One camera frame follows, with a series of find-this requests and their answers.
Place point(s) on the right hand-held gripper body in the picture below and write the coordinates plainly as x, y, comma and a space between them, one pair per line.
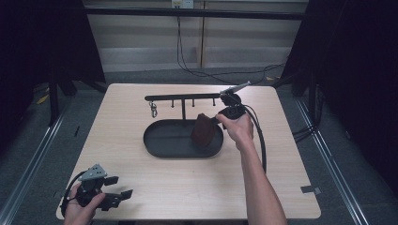
233, 111

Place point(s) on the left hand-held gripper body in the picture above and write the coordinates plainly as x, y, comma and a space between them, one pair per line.
90, 184

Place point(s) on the brown leather pouch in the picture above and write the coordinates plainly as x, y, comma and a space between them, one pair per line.
203, 131

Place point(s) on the black key rack with tray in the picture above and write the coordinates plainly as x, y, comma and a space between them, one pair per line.
172, 140

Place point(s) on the silver keyring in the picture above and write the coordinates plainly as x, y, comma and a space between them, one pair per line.
153, 109

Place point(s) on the person's right hand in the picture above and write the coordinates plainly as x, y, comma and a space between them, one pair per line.
239, 129

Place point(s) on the person's left hand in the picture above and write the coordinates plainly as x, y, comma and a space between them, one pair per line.
78, 214

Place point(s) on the yellow floor tape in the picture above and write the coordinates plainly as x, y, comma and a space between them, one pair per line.
42, 99

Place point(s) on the dark curtain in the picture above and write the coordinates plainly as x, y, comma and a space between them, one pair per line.
353, 78
40, 47

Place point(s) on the metal floor rail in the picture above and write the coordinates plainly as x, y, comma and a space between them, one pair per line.
34, 165
331, 165

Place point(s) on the black horizontal frame bar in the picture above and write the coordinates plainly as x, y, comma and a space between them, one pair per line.
194, 13

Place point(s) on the white wall outlet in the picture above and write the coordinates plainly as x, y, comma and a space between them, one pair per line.
182, 3

